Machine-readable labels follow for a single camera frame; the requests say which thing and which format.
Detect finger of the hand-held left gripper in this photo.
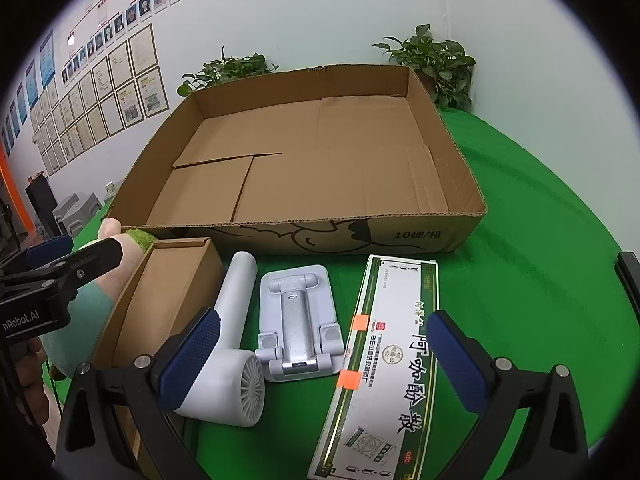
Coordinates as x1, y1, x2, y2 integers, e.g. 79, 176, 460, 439
0, 234, 75, 283
27, 236, 125, 303

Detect white folding phone stand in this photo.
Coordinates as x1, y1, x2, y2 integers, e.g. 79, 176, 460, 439
254, 264, 346, 382

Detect bushy potted green plant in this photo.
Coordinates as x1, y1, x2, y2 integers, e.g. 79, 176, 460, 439
177, 45, 279, 97

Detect row of wall portrait photos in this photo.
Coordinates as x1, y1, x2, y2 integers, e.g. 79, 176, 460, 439
60, 0, 273, 86

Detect black flat object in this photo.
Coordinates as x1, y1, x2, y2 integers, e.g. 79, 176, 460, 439
614, 250, 640, 311

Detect large cardboard box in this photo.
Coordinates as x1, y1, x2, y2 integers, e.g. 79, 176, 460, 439
102, 64, 487, 257

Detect small cardboard insert box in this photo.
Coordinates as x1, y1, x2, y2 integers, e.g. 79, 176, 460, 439
91, 237, 226, 466

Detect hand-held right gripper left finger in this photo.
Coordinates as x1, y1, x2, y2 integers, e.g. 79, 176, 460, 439
54, 306, 223, 480

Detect orange wall panel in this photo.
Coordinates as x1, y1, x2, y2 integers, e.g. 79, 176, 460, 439
0, 150, 23, 241

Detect leafy potted green plant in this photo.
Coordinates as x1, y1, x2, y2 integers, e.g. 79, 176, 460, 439
372, 24, 477, 112

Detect person's left hand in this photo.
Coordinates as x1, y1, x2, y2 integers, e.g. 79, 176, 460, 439
12, 337, 51, 428

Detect black cabinet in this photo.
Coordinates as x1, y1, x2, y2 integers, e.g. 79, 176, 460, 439
25, 177, 58, 241

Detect pink teal plush pig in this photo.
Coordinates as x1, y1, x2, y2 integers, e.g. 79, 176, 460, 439
40, 219, 153, 381

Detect green tablecloth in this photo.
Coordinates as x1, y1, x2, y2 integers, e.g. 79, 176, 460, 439
47, 110, 640, 480

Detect grey plastic stool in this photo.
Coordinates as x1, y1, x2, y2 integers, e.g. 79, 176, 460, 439
52, 192, 103, 236

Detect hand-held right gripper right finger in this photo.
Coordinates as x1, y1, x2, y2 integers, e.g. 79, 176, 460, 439
425, 310, 588, 480

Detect wall of framed certificates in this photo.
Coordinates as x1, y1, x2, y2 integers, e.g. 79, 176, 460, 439
30, 25, 168, 176

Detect blue wall posters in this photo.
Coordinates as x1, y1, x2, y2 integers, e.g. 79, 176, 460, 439
0, 30, 56, 156

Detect white handheld fan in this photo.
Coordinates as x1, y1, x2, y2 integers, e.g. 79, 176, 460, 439
172, 251, 266, 428

